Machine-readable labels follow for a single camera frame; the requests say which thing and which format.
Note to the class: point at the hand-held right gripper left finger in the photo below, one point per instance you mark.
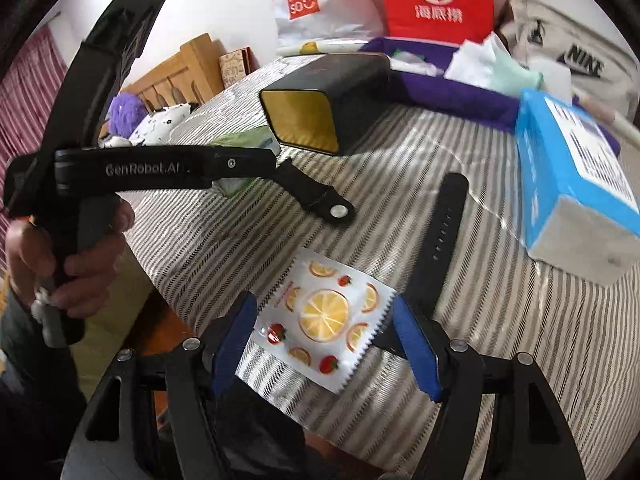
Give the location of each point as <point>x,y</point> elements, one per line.
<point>230,340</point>

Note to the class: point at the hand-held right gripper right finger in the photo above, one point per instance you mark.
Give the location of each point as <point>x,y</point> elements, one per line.
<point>417,355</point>

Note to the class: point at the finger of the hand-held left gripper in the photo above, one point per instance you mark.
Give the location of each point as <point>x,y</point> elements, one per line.
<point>320,200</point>

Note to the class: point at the fruit print sachet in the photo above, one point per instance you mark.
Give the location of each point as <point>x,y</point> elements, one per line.
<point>320,315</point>

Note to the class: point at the green snack packet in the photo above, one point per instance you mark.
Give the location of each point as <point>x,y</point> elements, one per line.
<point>245,137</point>

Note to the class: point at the white tissue sheet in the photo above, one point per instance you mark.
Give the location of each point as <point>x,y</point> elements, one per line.
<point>470,60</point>

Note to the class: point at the light green cloth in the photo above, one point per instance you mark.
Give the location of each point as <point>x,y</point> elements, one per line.
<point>515,77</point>

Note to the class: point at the person's left hand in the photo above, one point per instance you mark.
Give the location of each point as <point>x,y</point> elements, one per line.
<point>95,275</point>

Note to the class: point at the white patterned pillow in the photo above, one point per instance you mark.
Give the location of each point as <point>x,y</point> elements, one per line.
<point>160,122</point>

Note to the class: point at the purple plush toy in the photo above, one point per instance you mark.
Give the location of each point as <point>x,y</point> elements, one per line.
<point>125,112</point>

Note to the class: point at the dark cloth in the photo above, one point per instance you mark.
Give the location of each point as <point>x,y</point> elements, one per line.
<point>265,440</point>

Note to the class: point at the olive green mat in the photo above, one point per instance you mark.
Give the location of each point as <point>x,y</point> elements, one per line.
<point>130,300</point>

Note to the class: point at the wooden headboard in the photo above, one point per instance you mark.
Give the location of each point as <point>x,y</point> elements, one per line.
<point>195,65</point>

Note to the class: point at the dark green tin box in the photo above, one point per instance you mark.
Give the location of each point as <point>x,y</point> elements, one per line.
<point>360,90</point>

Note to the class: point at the pink striped curtain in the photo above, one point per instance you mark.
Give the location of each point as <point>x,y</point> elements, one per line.
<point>30,90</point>

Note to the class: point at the brown patterned box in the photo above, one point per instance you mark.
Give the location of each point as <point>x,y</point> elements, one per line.
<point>237,65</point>

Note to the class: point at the white duck print pillow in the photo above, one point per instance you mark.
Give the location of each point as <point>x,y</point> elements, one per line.
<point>330,47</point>

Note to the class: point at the purple cloth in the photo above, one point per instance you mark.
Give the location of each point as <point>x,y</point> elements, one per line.
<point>450,100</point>

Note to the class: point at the white plastic shopping bag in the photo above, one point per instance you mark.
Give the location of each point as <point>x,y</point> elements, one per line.
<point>350,5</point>

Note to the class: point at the red paper bag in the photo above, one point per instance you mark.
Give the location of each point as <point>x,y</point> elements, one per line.
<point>435,20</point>

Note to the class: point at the blue cardboard box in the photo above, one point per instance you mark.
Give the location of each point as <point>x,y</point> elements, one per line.
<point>550,160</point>

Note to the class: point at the grey sports bag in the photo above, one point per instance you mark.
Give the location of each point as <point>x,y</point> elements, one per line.
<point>550,30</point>

